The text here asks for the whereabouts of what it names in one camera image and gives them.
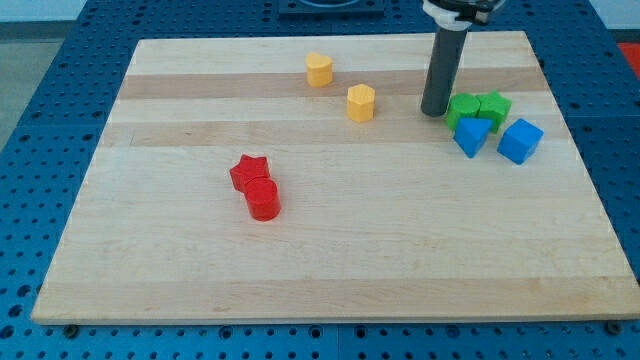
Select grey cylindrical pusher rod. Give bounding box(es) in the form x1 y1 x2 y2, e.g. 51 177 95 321
421 27 467 117

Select red star block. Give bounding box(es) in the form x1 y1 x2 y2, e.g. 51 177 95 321
229 154 270 193

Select green star block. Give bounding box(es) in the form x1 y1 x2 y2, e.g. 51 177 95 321
476 90 512 133

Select yellow hexagon block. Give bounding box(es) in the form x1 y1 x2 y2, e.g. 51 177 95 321
347 84 375 123

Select red cylinder block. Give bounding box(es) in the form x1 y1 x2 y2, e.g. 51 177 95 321
244 178 281 221

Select blue cube block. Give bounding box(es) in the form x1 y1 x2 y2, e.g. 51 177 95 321
497 119 544 165

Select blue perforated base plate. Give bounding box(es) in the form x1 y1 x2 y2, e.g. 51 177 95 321
1 1 639 359

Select green cylinder block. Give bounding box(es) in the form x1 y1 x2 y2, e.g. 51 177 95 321
445 93 480 131

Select blue triangle block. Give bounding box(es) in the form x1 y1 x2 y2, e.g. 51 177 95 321
453 118 493 158

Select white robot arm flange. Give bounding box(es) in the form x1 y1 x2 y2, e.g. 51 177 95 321
422 0 506 31

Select light wooden board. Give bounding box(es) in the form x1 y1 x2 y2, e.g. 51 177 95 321
32 31 639 325

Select yellow heart block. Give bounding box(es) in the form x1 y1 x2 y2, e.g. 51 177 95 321
305 52 333 87

